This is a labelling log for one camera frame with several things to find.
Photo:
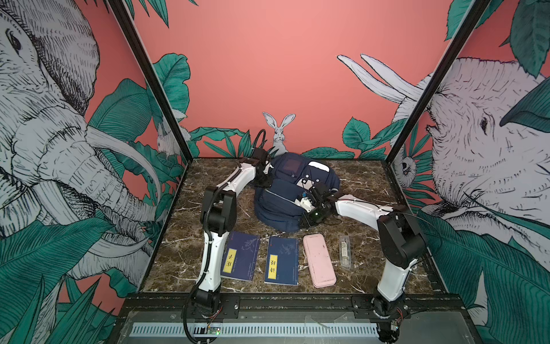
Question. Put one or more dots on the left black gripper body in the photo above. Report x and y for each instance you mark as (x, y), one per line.
(265, 180)

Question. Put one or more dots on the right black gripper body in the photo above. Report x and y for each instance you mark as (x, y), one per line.
(316, 216)

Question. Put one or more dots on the navy blue student backpack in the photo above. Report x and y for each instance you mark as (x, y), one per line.
(280, 206)

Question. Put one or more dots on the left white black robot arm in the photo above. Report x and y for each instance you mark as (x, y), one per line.
(218, 218)

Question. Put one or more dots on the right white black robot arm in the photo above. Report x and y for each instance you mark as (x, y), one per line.
(401, 239)

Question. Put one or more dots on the clear plastic small case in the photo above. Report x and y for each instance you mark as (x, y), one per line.
(345, 256)

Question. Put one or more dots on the right navy blue notebook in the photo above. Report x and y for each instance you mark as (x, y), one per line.
(282, 261)

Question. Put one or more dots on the navy blue notebook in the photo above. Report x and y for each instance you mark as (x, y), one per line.
(240, 257)
(282, 261)

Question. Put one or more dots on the pink pencil case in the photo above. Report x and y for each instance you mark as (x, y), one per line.
(319, 261)

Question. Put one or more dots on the left navy blue notebook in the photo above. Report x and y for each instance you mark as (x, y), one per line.
(240, 257)

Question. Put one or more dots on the left black frame post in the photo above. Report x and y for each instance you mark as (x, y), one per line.
(125, 22)

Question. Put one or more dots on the black frame post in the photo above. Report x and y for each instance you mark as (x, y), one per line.
(466, 27)
(125, 22)

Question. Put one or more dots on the right black frame post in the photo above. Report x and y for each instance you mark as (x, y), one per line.
(466, 27)

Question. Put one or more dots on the black front mounting rail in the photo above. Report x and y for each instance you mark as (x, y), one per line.
(235, 305)

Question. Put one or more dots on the white perforated cable duct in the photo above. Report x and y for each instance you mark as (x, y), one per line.
(253, 330)

